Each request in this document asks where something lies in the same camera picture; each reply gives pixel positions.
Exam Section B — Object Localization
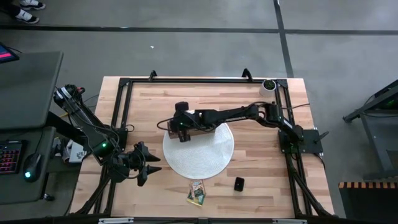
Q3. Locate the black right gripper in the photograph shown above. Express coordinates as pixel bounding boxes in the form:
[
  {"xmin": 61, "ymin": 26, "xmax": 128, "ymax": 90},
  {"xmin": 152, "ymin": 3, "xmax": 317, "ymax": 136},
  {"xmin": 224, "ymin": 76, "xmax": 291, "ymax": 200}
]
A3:
[{"xmin": 171, "ymin": 101, "xmax": 206, "ymax": 143}]

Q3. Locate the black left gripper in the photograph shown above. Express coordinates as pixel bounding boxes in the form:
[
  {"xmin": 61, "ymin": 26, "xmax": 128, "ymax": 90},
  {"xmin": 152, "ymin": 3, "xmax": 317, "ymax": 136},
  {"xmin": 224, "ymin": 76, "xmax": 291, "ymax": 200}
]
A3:
[{"xmin": 123, "ymin": 141, "xmax": 162, "ymax": 187}]

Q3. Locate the brown wooden tea box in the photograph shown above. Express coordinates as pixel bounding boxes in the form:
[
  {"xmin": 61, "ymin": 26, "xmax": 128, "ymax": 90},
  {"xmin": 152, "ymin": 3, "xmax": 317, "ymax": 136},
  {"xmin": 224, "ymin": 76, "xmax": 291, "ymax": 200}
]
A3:
[{"xmin": 167, "ymin": 119, "xmax": 215, "ymax": 138}]

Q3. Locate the brown tea packet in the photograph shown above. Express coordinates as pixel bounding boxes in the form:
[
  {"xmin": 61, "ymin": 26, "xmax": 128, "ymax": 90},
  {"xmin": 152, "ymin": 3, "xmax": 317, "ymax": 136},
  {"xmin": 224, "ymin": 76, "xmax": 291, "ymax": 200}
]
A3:
[{"xmin": 191, "ymin": 179, "xmax": 206, "ymax": 195}]

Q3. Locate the yellow green tea packet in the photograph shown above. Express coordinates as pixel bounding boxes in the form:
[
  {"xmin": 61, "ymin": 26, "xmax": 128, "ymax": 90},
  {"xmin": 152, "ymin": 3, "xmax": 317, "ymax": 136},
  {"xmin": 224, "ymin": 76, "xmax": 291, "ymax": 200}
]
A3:
[{"xmin": 186, "ymin": 189, "xmax": 206, "ymax": 207}]

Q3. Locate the white round woven mat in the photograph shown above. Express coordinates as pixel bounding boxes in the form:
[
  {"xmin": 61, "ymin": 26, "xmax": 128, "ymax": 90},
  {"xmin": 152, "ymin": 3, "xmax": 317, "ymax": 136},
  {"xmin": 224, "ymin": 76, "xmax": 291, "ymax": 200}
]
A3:
[{"xmin": 162, "ymin": 110, "xmax": 235, "ymax": 180}]

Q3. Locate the small white box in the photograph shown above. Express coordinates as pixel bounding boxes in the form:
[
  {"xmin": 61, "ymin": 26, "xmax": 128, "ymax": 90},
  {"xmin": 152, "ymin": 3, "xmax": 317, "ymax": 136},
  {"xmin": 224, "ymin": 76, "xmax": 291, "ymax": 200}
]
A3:
[{"xmin": 67, "ymin": 139, "xmax": 88, "ymax": 164}]

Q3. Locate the small black block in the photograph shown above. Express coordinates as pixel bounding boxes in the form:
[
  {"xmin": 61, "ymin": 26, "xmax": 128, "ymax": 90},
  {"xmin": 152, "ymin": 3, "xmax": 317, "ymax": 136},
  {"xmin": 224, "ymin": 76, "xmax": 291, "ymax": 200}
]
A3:
[{"xmin": 233, "ymin": 176, "xmax": 245, "ymax": 192}]

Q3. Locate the white pot with plant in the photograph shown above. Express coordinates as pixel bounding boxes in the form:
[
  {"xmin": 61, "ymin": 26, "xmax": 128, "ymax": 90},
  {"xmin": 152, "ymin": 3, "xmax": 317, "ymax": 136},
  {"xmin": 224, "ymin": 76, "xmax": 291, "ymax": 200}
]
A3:
[{"xmin": 259, "ymin": 79, "xmax": 277, "ymax": 98}]

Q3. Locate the small grey item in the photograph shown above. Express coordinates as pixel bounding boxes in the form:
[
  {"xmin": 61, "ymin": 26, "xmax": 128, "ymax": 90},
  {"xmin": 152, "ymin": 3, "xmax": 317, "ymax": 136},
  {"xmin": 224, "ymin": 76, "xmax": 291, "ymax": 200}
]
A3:
[{"xmin": 51, "ymin": 136, "xmax": 65, "ymax": 162}]

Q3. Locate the black desk support bar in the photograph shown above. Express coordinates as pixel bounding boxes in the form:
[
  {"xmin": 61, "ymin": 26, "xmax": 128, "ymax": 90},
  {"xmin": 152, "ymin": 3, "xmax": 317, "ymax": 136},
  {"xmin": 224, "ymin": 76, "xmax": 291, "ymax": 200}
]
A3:
[{"xmin": 46, "ymin": 110, "xmax": 91, "ymax": 147}]

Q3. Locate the black computer mouse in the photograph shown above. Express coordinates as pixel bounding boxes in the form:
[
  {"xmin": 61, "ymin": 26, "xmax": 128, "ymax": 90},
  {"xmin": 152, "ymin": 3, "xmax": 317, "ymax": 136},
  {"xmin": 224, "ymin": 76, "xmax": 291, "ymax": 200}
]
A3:
[{"xmin": 22, "ymin": 152, "xmax": 43, "ymax": 184}]

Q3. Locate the dark grey desk surface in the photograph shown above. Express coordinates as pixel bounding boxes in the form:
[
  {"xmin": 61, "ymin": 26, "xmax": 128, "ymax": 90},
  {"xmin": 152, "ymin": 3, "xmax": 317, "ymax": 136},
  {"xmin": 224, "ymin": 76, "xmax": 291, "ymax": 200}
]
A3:
[
  {"xmin": 0, "ymin": 126, "xmax": 57, "ymax": 206},
  {"xmin": 0, "ymin": 51, "xmax": 65, "ymax": 130}
]

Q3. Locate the backlit black keyboard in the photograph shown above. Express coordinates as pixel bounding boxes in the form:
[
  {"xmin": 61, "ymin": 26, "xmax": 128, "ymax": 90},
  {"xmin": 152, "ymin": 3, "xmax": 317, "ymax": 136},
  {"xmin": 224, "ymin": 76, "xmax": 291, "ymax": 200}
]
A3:
[{"xmin": 0, "ymin": 140, "xmax": 24, "ymax": 175}]

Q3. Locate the screen with pink stripe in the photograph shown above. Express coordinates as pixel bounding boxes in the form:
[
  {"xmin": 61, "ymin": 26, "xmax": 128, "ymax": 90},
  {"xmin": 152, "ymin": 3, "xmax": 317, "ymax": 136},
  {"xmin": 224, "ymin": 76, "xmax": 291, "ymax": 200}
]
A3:
[{"xmin": 0, "ymin": 43, "xmax": 20, "ymax": 65}]

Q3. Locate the black box with striped edge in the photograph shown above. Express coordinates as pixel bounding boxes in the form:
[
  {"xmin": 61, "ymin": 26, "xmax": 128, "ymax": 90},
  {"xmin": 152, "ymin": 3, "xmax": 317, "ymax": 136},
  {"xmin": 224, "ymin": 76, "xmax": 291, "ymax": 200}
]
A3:
[{"xmin": 338, "ymin": 181, "xmax": 398, "ymax": 224}]

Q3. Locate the person's leg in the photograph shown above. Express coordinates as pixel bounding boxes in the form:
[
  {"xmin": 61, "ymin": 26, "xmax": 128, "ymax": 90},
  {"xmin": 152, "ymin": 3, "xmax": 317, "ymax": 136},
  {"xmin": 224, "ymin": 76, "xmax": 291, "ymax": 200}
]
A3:
[{"xmin": 0, "ymin": 0, "xmax": 22, "ymax": 16}]

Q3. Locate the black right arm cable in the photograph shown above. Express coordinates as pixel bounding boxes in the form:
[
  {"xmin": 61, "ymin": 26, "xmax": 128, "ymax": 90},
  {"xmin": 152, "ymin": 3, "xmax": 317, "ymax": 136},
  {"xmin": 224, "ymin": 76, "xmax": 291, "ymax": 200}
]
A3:
[{"xmin": 157, "ymin": 116, "xmax": 175, "ymax": 131}]

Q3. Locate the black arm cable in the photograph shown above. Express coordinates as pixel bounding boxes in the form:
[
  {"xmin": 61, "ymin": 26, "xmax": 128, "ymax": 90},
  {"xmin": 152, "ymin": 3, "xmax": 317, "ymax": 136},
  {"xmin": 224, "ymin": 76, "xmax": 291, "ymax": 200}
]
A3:
[
  {"xmin": 157, "ymin": 116, "xmax": 175, "ymax": 131},
  {"xmin": 77, "ymin": 93, "xmax": 147, "ymax": 181}
]

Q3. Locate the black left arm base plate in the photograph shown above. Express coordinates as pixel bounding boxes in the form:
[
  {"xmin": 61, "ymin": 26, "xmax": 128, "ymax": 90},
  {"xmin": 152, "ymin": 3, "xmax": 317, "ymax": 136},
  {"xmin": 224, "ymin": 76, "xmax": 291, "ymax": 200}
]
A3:
[{"xmin": 83, "ymin": 126, "xmax": 129, "ymax": 152}]

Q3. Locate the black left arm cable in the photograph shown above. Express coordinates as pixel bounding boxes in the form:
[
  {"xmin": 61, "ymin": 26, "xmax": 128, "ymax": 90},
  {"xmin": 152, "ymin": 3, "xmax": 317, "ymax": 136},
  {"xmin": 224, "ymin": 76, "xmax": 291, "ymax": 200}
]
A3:
[{"xmin": 77, "ymin": 93, "xmax": 147, "ymax": 181}]

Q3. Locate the black aluminium table frame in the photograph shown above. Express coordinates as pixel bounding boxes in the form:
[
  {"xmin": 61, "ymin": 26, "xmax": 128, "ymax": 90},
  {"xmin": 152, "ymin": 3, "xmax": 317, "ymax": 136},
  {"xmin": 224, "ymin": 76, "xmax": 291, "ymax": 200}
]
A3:
[{"xmin": 70, "ymin": 76, "xmax": 335, "ymax": 218}]

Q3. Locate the silver bracket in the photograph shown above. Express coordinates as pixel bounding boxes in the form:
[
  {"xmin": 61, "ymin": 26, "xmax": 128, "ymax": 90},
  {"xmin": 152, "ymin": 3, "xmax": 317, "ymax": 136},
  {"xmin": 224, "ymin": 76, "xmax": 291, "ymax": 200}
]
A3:
[
  {"xmin": 272, "ymin": 218, "xmax": 307, "ymax": 224},
  {"xmin": 98, "ymin": 217, "xmax": 134, "ymax": 224}
]

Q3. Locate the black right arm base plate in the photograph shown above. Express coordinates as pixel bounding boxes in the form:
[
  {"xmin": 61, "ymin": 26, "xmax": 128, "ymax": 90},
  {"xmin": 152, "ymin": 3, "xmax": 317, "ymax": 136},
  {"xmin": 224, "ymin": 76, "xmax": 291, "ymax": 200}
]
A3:
[{"xmin": 278, "ymin": 129, "xmax": 330, "ymax": 155}]

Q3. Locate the black metal cart frame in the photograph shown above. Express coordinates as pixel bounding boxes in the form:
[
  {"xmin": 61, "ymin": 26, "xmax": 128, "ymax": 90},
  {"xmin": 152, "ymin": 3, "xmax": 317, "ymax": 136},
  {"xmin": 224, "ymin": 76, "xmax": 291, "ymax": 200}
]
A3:
[{"xmin": 343, "ymin": 79, "xmax": 398, "ymax": 182}]

